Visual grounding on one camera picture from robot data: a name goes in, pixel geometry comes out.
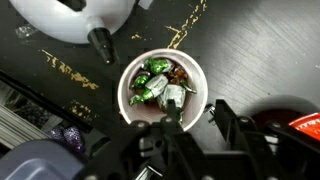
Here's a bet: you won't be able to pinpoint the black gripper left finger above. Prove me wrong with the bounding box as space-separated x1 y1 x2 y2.
129 99 208 180

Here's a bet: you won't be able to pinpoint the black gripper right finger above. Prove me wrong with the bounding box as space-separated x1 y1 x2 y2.
214 99 320 180

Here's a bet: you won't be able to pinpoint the red plastic cup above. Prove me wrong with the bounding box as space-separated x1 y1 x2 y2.
117 48 209 133

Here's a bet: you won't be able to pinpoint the red bowl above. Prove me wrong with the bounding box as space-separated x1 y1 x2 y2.
249 95 320 143

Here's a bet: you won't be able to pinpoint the brown candy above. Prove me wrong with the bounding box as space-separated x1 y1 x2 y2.
168 66 188 85

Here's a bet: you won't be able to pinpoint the purple glitter toy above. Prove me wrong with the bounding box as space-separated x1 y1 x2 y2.
46 124 86 153

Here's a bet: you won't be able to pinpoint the blue plastic bin lid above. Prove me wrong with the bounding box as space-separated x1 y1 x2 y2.
0 139 88 180

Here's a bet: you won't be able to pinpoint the silver aluminium rails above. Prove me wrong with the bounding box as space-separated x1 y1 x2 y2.
0 79 51 151

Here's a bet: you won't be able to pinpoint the grey kettle with black handle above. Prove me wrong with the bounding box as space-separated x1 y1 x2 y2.
9 0 138 65

